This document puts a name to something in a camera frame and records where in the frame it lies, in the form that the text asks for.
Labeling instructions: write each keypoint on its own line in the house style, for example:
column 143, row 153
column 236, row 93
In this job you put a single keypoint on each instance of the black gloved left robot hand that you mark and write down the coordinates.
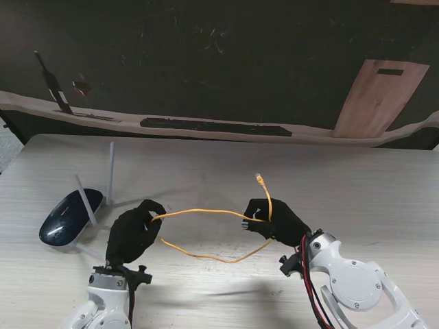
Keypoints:
column 130, row 233

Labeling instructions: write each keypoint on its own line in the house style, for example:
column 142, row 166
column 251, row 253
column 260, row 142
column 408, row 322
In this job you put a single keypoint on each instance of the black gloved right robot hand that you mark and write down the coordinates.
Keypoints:
column 284, row 222

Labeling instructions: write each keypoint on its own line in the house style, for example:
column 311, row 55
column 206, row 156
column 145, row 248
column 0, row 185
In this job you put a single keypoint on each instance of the black router with white antennas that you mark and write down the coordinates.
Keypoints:
column 68, row 216

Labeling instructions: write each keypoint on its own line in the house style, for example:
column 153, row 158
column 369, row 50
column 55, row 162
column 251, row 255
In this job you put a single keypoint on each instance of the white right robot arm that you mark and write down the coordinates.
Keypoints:
column 356, row 281

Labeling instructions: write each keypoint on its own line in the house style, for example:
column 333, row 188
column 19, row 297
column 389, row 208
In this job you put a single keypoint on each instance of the long beige floor band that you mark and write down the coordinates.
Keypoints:
column 308, row 132

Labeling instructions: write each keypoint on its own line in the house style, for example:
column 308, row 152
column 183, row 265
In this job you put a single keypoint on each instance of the long black floor strip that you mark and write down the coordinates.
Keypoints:
column 212, row 126

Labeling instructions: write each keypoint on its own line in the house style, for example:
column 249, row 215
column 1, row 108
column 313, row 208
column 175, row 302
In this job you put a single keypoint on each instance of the light wooden board with slot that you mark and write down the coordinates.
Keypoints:
column 374, row 103

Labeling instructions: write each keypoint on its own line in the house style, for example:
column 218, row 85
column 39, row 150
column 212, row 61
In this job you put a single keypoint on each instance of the small red and black object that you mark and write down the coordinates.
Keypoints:
column 82, row 88

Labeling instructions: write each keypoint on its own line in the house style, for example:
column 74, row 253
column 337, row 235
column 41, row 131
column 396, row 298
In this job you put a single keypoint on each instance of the black bottle-shaped stand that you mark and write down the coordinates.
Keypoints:
column 51, row 82

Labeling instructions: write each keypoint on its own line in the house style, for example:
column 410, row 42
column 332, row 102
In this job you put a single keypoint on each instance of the light wooden furniture top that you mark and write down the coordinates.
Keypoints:
column 415, row 1

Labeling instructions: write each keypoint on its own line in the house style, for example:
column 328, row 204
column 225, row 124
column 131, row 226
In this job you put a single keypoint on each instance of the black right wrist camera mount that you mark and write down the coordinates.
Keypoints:
column 289, row 265

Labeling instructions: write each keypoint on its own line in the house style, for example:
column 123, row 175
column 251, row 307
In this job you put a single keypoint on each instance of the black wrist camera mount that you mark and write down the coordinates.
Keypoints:
column 289, row 265
column 140, row 276

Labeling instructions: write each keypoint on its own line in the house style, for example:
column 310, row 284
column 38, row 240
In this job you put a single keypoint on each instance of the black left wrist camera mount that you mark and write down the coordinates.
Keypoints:
column 140, row 276

